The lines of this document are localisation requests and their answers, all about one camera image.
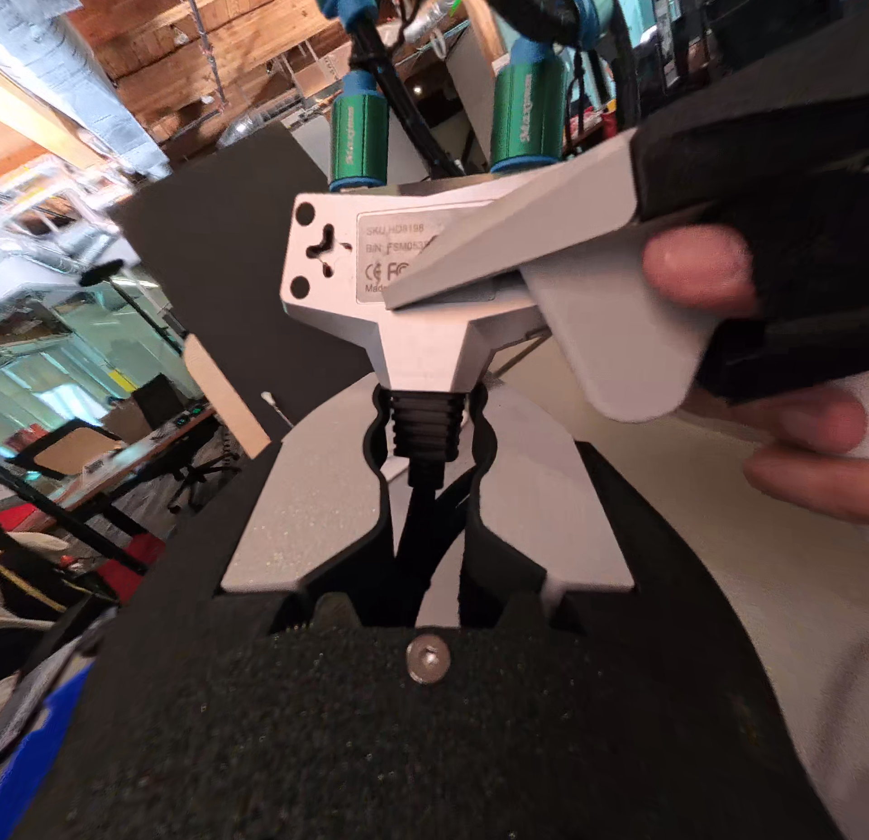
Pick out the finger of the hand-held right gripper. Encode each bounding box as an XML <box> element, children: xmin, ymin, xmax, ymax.
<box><xmin>382</xmin><ymin>129</ymin><xmax>640</xmax><ymax>313</ymax></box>

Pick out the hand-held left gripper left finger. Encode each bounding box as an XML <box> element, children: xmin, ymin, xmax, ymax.
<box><xmin>220</xmin><ymin>373</ymin><xmax>408</xmax><ymax>627</ymax></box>

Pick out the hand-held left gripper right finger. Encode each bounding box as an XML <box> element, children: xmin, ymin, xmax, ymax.
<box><xmin>460</xmin><ymin>380</ymin><xmax>636</xmax><ymax>628</ymax></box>

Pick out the grey HDMI hub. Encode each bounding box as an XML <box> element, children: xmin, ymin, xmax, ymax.
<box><xmin>280</xmin><ymin>168</ymin><xmax>564</xmax><ymax>394</ymax></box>

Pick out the black braided HDMI cable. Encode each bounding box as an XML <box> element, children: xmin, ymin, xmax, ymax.
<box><xmin>299</xmin><ymin>0</ymin><xmax>469</xmax><ymax>192</ymax></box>

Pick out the blue plastic bin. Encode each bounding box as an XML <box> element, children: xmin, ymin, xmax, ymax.
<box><xmin>0</xmin><ymin>663</ymin><xmax>94</xmax><ymax>817</ymax></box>

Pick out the grey desk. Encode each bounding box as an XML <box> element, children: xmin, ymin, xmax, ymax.
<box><xmin>499</xmin><ymin>338</ymin><xmax>869</xmax><ymax>840</ymax></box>

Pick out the person's right hand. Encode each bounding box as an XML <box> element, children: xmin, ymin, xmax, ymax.
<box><xmin>641</xmin><ymin>228</ymin><xmax>869</xmax><ymax>523</ymax></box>

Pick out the brown back chair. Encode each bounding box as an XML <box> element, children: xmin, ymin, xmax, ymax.
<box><xmin>7</xmin><ymin>419</ymin><xmax>126</xmax><ymax>481</ymax></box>

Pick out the black board with wooden rim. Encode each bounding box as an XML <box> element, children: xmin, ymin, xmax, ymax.
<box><xmin>109</xmin><ymin>122</ymin><xmax>395</xmax><ymax>461</ymax></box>

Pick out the black round-top stand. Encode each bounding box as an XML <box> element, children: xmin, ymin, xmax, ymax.
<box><xmin>78</xmin><ymin>258</ymin><xmax>189</xmax><ymax>352</ymax></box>

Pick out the person's white shirt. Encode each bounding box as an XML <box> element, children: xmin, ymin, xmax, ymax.
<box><xmin>774</xmin><ymin>623</ymin><xmax>869</xmax><ymax>840</ymax></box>

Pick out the silver foil-wrapped duct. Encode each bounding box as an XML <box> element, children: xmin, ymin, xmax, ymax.
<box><xmin>0</xmin><ymin>0</ymin><xmax>171</xmax><ymax>179</ymax></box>

